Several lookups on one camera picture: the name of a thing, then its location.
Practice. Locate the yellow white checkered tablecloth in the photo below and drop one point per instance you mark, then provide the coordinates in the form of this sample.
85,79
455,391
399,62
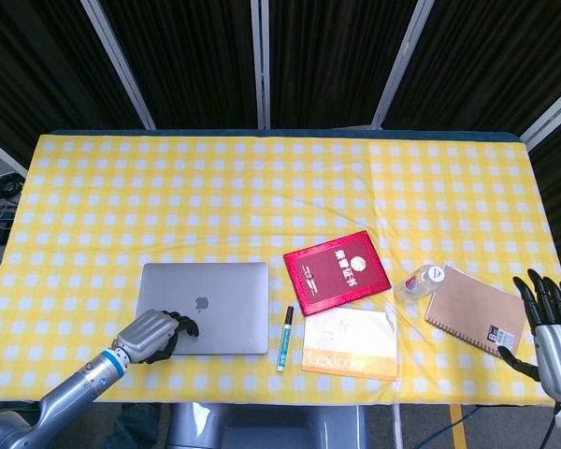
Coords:
215,196

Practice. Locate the grey aluminium laptop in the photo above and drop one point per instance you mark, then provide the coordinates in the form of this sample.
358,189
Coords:
234,299

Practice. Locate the green marker pen black cap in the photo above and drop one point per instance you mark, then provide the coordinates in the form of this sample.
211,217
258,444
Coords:
285,341

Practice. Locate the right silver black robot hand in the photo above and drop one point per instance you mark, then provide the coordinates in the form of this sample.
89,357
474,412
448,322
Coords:
558,346

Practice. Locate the Lexicon orange white notepad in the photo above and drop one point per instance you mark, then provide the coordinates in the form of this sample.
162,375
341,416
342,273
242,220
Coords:
350,337

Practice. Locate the white partition frame post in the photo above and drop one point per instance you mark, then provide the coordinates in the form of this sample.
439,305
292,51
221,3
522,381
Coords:
549,117
260,65
119,65
400,65
4,154

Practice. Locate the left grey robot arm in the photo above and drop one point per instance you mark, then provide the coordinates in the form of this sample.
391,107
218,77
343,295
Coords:
75,383

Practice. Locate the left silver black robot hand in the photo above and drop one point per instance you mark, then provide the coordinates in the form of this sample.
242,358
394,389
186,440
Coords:
145,334

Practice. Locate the grey robot torso base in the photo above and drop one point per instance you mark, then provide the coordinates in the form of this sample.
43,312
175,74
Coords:
262,425

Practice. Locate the brown kraft spiral notebook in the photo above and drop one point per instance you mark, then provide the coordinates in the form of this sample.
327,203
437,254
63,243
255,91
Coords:
472,308

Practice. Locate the red certificate folder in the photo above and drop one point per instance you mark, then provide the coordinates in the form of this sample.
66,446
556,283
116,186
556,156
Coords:
332,276

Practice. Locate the clear plastic water bottle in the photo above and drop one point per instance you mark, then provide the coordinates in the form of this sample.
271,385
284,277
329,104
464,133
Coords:
418,283

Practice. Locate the black pleated curtain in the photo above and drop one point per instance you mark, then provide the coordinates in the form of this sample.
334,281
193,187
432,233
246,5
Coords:
205,61

